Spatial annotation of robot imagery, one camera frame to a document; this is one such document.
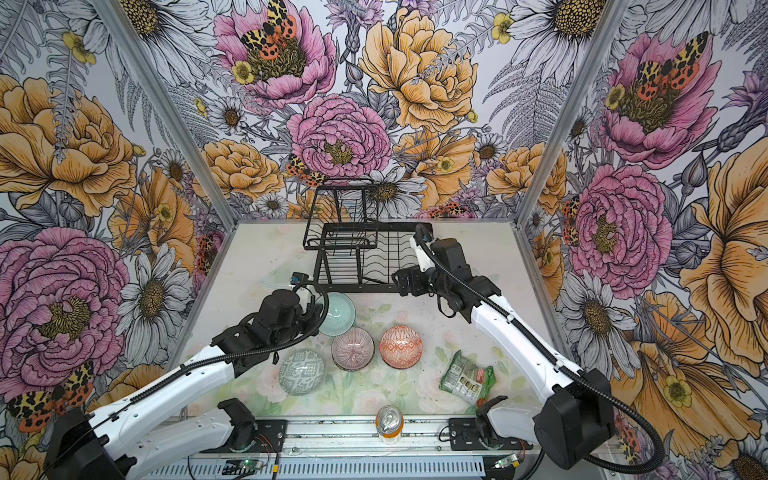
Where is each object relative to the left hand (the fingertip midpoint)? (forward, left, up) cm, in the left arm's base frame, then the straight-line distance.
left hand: (318, 314), depth 81 cm
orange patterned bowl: (-4, -22, -12) cm, 25 cm away
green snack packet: (-15, -39, -10) cm, 43 cm away
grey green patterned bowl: (-11, +5, -13) cm, 18 cm away
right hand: (+6, -24, +7) cm, 26 cm away
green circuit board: (-31, +15, -14) cm, 38 cm away
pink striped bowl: (-6, -9, -11) cm, 15 cm away
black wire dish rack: (+17, -10, +5) cm, 20 cm away
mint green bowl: (0, -6, 0) cm, 6 cm away
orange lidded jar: (-25, -19, -5) cm, 31 cm away
